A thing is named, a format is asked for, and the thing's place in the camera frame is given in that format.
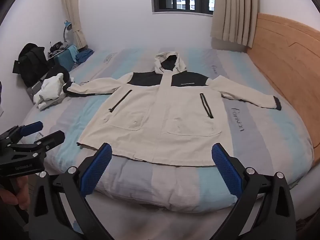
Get narrow beige curtain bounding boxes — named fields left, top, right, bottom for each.
left=61, top=0, right=88, bottom=50

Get wide beige curtain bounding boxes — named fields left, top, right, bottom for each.
left=210, top=0, right=258, bottom=47

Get dark clothes heap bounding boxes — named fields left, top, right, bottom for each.
left=48, top=41, right=69, bottom=55

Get pile of blue clothes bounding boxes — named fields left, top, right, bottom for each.
left=75, top=49, right=95, bottom=64

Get black backpack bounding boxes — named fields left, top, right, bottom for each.
left=13, top=43, right=50, bottom=87

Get light blue cloth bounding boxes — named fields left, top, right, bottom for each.
left=66, top=44, right=78, bottom=63

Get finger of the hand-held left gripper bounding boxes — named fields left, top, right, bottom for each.
left=7, top=121, right=43, bottom=137
left=34, top=130, right=65, bottom=153

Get black cloth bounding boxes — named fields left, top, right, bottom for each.
left=46, top=64, right=71, bottom=83

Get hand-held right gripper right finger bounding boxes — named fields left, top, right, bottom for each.
left=211, top=142, right=298, bottom=240

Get cream and black hooded jacket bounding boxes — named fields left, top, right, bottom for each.
left=62, top=52, right=282, bottom=167

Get person's left hand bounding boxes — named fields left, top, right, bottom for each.
left=0, top=174, right=31, bottom=207

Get striped bed blanket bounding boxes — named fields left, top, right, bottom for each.
left=20, top=47, right=314, bottom=214

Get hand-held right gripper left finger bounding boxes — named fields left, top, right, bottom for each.
left=24, top=142, right=113, bottom=240

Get white folded clothes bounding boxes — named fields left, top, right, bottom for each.
left=33, top=73, right=73, bottom=110

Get teal suitcase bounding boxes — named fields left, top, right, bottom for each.
left=54, top=46, right=78, bottom=72

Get wooden headboard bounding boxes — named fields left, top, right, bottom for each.
left=246, top=12, right=320, bottom=150

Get grey suitcase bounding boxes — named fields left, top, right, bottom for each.
left=26, top=80, right=44, bottom=103

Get blue desk lamp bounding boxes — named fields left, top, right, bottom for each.
left=63, top=20, right=73, bottom=43

